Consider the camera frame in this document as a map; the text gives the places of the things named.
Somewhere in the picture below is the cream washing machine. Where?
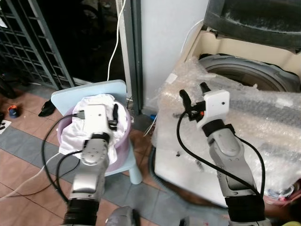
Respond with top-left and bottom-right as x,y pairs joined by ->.
150,24 -> 301,209

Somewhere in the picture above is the purple plastic basin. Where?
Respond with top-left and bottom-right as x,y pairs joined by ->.
56,105 -> 134,173

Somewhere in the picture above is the light blue plastic stool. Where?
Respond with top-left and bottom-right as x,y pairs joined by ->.
50,80 -> 143,186

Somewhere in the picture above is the white cloth garment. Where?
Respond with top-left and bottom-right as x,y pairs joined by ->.
59,93 -> 130,164

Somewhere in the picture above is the black slipper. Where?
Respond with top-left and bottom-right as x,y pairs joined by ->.
38,99 -> 57,118

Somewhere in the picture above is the clear bubble wrap sheet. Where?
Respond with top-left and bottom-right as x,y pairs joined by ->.
154,58 -> 301,190

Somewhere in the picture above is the dark grey washer lid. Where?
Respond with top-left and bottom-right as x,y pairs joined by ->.
203,0 -> 301,50

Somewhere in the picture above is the grey robot leg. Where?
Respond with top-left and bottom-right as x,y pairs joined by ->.
105,206 -> 142,226

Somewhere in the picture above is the small blue orange container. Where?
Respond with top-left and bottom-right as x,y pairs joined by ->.
8,104 -> 21,119

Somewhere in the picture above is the dark metal grille gate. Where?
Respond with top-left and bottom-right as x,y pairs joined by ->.
0,0 -> 76,91

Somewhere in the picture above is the pink tub with bowl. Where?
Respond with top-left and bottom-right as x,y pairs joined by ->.
262,183 -> 301,206

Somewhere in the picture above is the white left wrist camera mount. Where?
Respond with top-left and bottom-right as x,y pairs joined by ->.
81,104 -> 111,140

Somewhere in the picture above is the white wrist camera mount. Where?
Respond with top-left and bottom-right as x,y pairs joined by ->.
195,89 -> 231,130
81,104 -> 111,140

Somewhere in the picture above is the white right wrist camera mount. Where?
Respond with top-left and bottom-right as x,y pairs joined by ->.
195,89 -> 231,130

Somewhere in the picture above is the dark green door frame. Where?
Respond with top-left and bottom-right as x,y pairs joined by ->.
123,0 -> 144,116

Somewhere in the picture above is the thin white wall cable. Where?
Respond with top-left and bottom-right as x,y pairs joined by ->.
107,0 -> 128,83

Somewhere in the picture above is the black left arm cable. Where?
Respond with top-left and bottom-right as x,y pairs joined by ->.
41,112 -> 86,204

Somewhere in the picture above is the white floor cable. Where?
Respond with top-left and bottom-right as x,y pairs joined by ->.
0,162 -> 64,202

